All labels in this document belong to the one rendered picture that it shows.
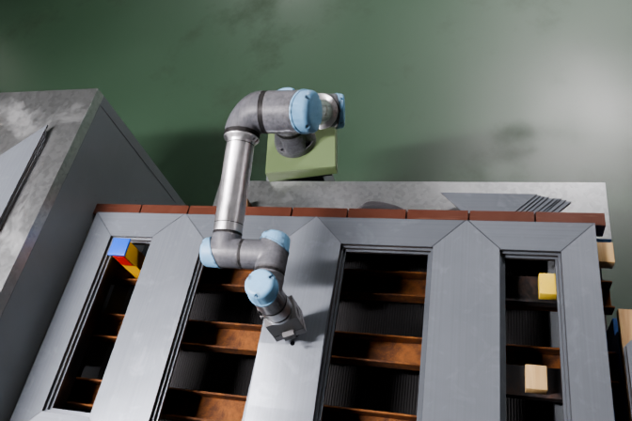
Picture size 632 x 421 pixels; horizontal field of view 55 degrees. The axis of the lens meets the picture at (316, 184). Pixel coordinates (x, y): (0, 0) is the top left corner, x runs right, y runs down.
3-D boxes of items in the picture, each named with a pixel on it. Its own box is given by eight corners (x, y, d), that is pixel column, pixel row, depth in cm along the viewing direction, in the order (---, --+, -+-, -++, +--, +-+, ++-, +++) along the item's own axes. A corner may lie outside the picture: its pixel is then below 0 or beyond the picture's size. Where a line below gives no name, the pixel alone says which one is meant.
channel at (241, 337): (620, 389, 153) (624, 383, 149) (69, 338, 199) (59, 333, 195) (616, 358, 157) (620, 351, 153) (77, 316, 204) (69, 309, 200)
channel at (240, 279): (611, 315, 164) (615, 307, 160) (90, 283, 210) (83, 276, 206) (608, 288, 168) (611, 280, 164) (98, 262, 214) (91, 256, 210)
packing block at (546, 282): (559, 300, 159) (560, 294, 156) (538, 299, 161) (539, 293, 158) (557, 279, 163) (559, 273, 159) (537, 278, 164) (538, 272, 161)
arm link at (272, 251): (244, 226, 149) (235, 266, 144) (288, 227, 147) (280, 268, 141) (253, 241, 156) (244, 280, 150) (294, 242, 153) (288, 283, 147)
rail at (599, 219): (602, 236, 168) (606, 226, 163) (102, 222, 213) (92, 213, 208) (601, 224, 170) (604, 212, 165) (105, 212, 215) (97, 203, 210)
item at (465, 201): (574, 235, 179) (575, 228, 176) (439, 231, 190) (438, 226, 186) (571, 200, 185) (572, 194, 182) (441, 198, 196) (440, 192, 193)
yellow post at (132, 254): (152, 282, 204) (125, 256, 188) (139, 281, 205) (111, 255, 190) (156, 269, 206) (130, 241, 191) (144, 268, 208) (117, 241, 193)
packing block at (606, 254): (612, 269, 161) (615, 262, 158) (592, 268, 162) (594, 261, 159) (610, 249, 164) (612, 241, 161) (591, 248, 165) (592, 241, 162)
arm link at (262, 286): (277, 264, 139) (271, 299, 135) (290, 285, 148) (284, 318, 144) (246, 264, 142) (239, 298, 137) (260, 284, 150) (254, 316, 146)
